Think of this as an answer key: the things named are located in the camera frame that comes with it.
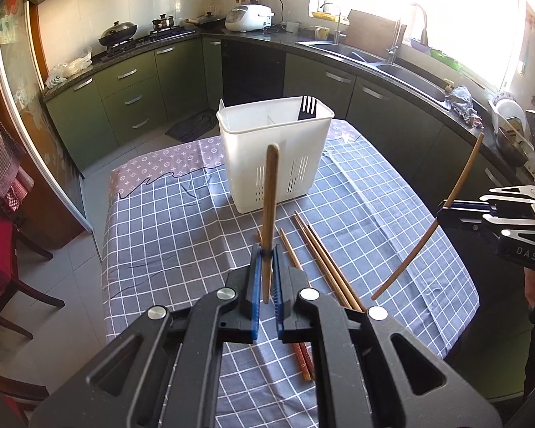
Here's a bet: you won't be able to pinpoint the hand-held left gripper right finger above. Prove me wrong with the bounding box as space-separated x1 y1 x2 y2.
271 249 504 428

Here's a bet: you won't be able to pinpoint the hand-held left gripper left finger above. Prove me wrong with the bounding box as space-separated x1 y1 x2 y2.
27 243 272 428

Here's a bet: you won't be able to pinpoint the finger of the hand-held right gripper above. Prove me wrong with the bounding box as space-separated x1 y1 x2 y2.
443 184 535 211
435 209 535 245

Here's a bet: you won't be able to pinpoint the white plastic utensil holder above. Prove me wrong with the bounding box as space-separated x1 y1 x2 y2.
216 96 335 214

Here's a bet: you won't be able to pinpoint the white plate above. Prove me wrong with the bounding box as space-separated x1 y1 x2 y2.
495 98 527 137

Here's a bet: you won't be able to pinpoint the blue checked tablecloth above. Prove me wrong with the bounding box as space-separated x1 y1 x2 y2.
102 120 480 428

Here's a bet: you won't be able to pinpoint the crumpled grey rag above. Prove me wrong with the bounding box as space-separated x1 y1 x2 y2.
446 85 485 126

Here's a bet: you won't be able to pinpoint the stainless steel double sink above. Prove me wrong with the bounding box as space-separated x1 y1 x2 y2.
294 40 458 110

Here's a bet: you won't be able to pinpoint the green plastic container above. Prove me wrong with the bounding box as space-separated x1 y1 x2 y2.
430 49 464 72

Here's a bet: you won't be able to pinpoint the purple patterned tablecloth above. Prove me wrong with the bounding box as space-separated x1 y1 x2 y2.
109 118 360 198

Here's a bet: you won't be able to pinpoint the tall steel faucet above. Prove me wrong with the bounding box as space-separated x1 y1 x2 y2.
386 2 429 66

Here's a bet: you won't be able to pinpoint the dark floor mat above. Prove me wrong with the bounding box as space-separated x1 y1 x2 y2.
165 109 219 142

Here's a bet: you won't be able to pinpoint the black plastic fork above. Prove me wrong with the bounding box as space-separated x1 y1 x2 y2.
298 96 318 122

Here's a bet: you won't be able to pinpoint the window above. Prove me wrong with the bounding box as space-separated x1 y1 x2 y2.
312 0 532 94

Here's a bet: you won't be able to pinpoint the wooden cutting board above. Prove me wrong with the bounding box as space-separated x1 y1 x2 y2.
344 9 404 50

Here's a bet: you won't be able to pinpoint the yellow tray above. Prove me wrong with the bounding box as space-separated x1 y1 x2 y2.
310 9 351 25

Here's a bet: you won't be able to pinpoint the green base cabinets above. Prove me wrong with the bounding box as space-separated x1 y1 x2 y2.
45 36 535 250

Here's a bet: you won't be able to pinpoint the red cushioned wooden chair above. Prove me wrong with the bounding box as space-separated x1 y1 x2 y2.
0 196 66 340

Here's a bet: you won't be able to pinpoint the dark stone countertop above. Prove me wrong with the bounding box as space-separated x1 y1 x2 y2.
42 24 535 183

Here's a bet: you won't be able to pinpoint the dark wooden chair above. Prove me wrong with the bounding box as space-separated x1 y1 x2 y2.
0 361 50 425

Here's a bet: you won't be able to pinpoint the black gas stove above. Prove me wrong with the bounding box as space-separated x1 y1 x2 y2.
99 27 197 57

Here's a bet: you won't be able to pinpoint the white rice cooker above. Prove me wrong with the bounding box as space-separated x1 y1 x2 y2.
225 4 275 33

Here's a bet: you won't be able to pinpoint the black frying pan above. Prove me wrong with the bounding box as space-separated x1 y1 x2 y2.
185 11 227 30

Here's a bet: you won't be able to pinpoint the sliding glass door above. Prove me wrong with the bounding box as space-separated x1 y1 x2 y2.
0 0 96 235

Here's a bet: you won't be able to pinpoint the white plastic bags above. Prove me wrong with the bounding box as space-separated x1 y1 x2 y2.
45 47 93 90

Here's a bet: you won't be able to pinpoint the checked pink apron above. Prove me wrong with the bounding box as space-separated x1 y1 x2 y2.
0 85 36 213

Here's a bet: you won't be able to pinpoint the black wok with lid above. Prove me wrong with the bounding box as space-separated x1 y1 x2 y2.
99 20 139 48

